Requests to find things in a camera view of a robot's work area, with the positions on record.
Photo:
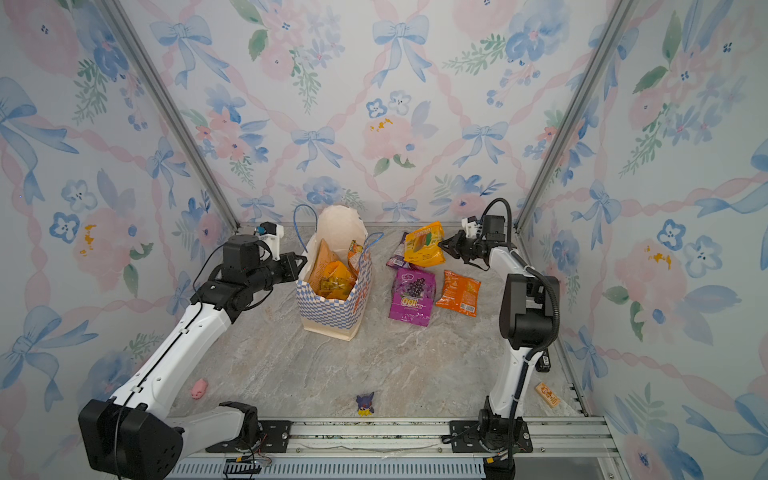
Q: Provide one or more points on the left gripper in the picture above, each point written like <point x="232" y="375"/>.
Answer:
<point x="291" y="270"/>

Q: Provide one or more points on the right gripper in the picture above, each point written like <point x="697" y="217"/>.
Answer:
<point x="456" y="244"/>

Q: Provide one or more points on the yellow mango candy bag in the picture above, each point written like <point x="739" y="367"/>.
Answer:
<point x="422" y="246"/>
<point x="338" y="282"/>

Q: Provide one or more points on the yellow mango candy bag front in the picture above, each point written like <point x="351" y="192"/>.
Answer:
<point x="338" y="282"/>

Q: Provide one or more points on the purple grape candy bag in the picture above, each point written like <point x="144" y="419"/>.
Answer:
<point x="413" y="296"/>

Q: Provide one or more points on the blue checkered paper bag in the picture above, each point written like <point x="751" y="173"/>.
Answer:
<point x="338" y="225"/>

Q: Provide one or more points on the Fox's fruits candy bag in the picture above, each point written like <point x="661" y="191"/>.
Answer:
<point x="354" y="257"/>

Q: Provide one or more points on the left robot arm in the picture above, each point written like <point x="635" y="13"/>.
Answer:
<point x="132" y="433"/>

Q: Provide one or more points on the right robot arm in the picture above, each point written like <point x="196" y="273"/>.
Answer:
<point x="529" y="322"/>

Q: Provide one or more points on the orange corn chips bag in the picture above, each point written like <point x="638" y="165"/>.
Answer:
<point x="459" y="294"/>

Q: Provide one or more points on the small purple snack packet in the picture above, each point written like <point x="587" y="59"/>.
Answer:
<point x="397" y="259"/>

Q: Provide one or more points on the pink toy pig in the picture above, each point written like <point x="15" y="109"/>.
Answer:
<point x="198" y="389"/>

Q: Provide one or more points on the purple toy figure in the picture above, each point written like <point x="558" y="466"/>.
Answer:
<point x="365" y="405"/>

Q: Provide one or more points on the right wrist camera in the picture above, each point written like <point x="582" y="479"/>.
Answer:
<point x="489" y="228"/>

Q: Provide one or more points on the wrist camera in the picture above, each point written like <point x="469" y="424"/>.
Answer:
<point x="244" y="254"/>
<point x="489" y="228"/>

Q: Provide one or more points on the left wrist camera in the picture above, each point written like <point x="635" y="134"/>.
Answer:
<point x="244" y="254"/>

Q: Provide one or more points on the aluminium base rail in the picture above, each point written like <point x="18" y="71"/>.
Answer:
<point x="394" y="448"/>

